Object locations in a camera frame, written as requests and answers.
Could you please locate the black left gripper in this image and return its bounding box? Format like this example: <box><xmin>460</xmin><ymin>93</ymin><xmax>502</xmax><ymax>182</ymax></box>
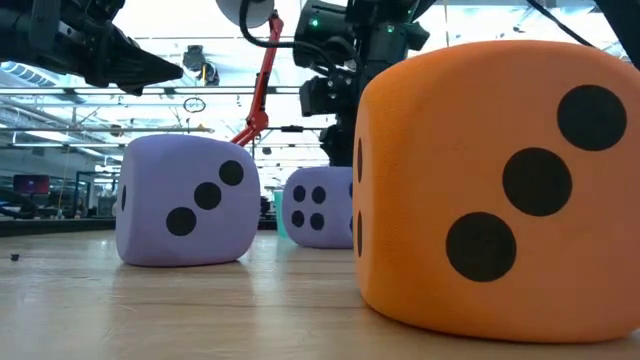
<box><xmin>29</xmin><ymin>0</ymin><xmax>184</xmax><ymax>96</ymax></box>

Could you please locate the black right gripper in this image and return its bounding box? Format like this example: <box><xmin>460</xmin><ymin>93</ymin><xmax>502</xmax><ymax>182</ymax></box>
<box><xmin>299</xmin><ymin>0</ymin><xmax>431</xmax><ymax>168</ymax></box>

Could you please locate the purple foam die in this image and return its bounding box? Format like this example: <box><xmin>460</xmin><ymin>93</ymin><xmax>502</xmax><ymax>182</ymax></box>
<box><xmin>282</xmin><ymin>166</ymin><xmax>355</xmax><ymax>250</ymax></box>
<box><xmin>115</xmin><ymin>133</ymin><xmax>262</xmax><ymax>268</ymax></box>

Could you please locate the orange foam die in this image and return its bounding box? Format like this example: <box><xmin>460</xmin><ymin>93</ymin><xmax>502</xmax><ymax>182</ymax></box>
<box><xmin>352</xmin><ymin>39</ymin><xmax>640</xmax><ymax>344</ymax></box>

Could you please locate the teal translucent plastic tray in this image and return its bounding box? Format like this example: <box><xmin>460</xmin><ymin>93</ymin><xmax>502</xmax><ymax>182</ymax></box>
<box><xmin>273</xmin><ymin>189</ymin><xmax>287</xmax><ymax>239</ymax></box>

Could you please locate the red desk lamp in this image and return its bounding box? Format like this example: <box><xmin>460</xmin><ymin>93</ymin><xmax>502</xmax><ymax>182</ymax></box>
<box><xmin>214</xmin><ymin>0</ymin><xmax>285</xmax><ymax>149</ymax></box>

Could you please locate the dark computer monitor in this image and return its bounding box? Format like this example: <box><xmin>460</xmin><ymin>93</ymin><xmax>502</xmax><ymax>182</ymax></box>
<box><xmin>13</xmin><ymin>174</ymin><xmax>51</xmax><ymax>197</ymax></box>

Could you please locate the black hanging cable loop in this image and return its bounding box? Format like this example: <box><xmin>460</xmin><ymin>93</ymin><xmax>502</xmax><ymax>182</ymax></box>
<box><xmin>182</xmin><ymin>96</ymin><xmax>207</xmax><ymax>115</ymax></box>

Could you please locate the black ceiling cord reel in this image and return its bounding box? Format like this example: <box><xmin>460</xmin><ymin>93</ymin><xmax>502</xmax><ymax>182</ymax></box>
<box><xmin>180</xmin><ymin>44</ymin><xmax>221</xmax><ymax>87</ymax></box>

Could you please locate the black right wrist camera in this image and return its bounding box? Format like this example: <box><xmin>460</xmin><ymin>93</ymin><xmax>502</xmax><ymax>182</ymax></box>
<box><xmin>292</xmin><ymin>0</ymin><xmax>357</xmax><ymax>69</ymax></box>

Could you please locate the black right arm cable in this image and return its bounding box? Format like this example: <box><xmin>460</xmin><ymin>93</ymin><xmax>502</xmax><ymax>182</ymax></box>
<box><xmin>238</xmin><ymin>0</ymin><xmax>301</xmax><ymax>50</ymax></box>

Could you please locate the black aluminium rig frame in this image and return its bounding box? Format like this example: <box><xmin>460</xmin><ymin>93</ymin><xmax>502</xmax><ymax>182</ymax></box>
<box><xmin>0</xmin><ymin>218</ymin><xmax>276</xmax><ymax>238</ymax></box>

